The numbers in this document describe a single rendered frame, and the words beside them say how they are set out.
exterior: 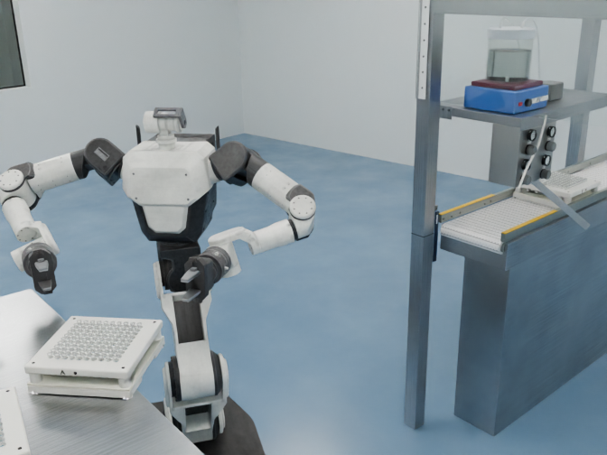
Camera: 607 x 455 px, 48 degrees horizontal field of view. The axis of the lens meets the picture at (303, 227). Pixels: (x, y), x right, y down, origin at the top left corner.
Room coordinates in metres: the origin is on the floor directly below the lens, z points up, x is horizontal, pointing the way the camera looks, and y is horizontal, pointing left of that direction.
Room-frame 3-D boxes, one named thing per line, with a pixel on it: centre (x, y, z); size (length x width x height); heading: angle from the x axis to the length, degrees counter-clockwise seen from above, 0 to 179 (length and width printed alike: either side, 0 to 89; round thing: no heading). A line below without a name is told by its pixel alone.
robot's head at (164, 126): (2.07, 0.42, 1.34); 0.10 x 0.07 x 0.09; 82
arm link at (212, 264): (1.68, 0.27, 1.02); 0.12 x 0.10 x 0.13; 164
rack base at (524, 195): (2.66, -1.04, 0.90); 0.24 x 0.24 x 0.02; 41
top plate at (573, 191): (2.66, -1.04, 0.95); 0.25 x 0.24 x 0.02; 41
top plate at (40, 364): (1.44, 0.50, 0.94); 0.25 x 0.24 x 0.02; 172
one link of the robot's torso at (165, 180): (2.13, 0.41, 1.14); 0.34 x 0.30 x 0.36; 82
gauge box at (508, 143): (2.24, -0.74, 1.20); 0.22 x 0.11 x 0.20; 131
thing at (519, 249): (2.71, -1.10, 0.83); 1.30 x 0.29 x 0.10; 131
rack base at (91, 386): (1.44, 0.50, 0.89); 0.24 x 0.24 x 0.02; 82
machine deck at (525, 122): (2.47, -0.81, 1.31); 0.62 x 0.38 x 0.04; 131
